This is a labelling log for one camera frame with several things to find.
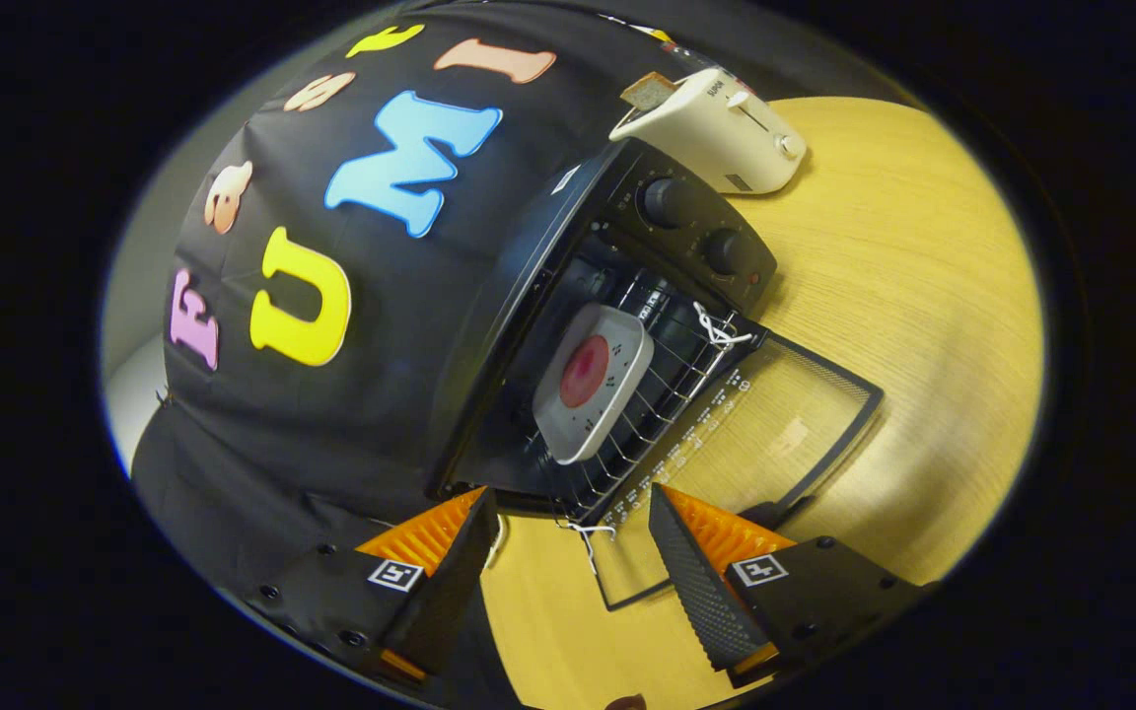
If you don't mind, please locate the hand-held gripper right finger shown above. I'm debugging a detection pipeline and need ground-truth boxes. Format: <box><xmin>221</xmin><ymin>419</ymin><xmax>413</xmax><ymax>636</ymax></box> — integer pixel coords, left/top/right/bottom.
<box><xmin>649</xmin><ymin>483</ymin><xmax>924</xmax><ymax>689</ymax></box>

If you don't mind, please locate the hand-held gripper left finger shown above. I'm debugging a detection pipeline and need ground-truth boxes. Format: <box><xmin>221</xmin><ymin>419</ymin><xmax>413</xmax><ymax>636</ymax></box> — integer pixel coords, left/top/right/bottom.
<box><xmin>243</xmin><ymin>486</ymin><xmax>502</xmax><ymax>691</ymax></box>

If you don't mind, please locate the pink ham slice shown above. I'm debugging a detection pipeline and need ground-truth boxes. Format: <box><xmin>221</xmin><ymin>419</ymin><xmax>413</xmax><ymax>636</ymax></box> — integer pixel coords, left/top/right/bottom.
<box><xmin>559</xmin><ymin>335</ymin><xmax>611</xmax><ymax>410</ymax></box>

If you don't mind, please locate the white square plate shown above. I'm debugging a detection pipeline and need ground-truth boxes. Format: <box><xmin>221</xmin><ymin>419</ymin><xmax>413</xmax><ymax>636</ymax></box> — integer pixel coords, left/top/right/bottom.
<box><xmin>532</xmin><ymin>303</ymin><xmax>656</xmax><ymax>466</ymax></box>

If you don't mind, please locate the black toaster oven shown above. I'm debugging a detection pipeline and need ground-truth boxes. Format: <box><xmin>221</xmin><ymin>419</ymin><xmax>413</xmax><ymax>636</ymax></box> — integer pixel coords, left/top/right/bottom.
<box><xmin>425</xmin><ymin>136</ymin><xmax>885</xmax><ymax>612</ymax></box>

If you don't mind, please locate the white toaster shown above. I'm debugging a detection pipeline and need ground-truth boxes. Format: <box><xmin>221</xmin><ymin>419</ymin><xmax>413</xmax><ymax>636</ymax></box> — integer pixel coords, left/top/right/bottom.
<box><xmin>609</xmin><ymin>67</ymin><xmax>809</xmax><ymax>195</ymax></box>

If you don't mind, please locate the black backdrop cloth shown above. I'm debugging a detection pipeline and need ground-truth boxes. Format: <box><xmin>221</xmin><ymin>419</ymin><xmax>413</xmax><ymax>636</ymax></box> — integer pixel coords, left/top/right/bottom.
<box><xmin>129</xmin><ymin>0</ymin><xmax>727</xmax><ymax>632</ymax></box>

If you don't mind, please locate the brown bread slice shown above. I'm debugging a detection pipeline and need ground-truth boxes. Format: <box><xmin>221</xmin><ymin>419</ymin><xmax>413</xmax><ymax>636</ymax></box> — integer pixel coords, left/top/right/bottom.
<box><xmin>620</xmin><ymin>72</ymin><xmax>682</xmax><ymax>111</ymax></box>

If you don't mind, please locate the metal wire oven rack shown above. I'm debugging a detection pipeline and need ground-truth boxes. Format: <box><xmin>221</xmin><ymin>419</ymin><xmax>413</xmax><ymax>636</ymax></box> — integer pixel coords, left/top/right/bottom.
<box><xmin>524</xmin><ymin>296</ymin><xmax>756</xmax><ymax>526</ymax></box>

